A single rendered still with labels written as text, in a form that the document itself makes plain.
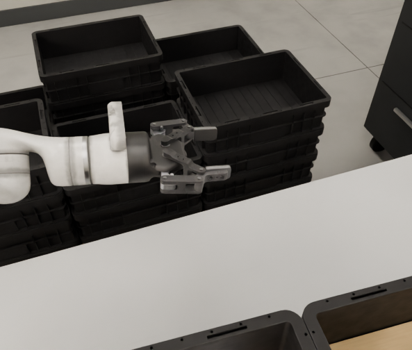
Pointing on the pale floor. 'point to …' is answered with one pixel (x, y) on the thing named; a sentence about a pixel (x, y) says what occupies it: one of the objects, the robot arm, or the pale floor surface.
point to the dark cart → (408, 85)
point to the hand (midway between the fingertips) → (219, 151)
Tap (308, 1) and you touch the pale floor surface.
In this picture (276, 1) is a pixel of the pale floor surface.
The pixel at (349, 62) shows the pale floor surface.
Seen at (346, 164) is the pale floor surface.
